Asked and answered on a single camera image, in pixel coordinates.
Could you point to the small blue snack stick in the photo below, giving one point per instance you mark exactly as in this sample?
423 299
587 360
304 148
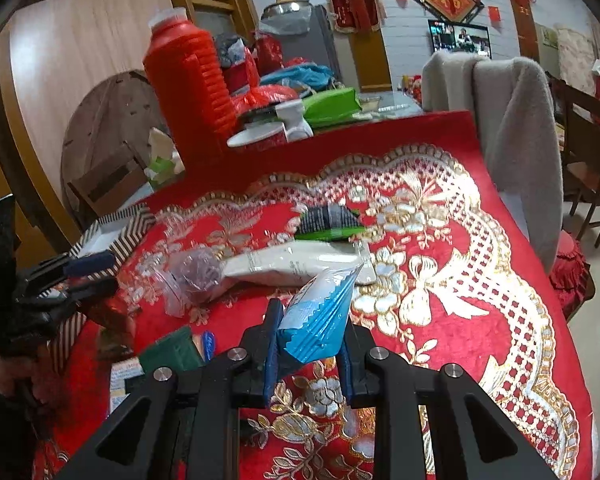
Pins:
208 347

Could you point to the red and white cup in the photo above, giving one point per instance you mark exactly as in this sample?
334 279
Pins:
260 142

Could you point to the bright green bag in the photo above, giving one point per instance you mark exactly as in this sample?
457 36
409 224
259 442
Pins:
330 105

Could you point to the green tissue box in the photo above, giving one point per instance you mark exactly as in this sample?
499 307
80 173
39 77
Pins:
162 170

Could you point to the red stool cushion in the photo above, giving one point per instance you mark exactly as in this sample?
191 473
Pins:
572 270

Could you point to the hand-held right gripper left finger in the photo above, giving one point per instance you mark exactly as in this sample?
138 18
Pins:
271 365

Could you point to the striped cardboard box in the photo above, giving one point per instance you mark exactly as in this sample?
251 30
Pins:
130 235

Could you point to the person's left hand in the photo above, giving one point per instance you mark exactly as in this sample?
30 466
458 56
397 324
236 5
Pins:
0 370

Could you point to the light blue snack packet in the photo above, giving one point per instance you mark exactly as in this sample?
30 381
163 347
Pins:
315 320

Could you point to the grey fleece covered chair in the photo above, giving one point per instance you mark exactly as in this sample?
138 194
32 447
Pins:
520 135

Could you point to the red ribbed thermos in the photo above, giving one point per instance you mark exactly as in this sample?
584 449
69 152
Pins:
190 90

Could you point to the blue plastic bag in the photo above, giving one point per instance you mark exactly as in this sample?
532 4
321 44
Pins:
300 76

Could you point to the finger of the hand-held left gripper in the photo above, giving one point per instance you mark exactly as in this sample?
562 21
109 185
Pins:
92 262
97 287

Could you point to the beige curtain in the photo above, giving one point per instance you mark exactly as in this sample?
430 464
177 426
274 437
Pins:
575 55

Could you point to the round wooden tabletop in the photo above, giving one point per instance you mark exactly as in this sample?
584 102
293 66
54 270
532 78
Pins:
105 120

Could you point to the steel pot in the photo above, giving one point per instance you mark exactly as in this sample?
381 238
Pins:
285 7

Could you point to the clear bag of dark dates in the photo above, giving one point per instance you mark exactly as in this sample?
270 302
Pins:
197 275

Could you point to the dark wooden chair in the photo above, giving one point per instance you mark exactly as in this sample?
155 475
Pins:
585 125

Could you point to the red plastic bag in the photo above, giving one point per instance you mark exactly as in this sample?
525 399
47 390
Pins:
267 55
265 97

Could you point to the wall television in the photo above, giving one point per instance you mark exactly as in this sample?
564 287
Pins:
460 37

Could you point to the dark green snack packet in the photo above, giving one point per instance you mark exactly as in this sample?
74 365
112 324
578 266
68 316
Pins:
172 352

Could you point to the grey cabinet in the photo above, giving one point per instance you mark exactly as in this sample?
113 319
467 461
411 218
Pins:
320 35

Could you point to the red embroidered tablecloth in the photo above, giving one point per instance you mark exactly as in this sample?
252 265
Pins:
430 310

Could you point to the dark red snack packet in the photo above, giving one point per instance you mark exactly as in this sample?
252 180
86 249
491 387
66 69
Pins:
112 322

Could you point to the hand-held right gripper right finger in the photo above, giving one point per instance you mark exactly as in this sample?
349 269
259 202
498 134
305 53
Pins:
349 375

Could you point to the black and green snack packet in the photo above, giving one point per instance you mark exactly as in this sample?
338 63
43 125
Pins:
327 220

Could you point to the long white snack packet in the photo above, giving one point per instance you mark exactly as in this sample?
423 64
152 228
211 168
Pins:
300 262

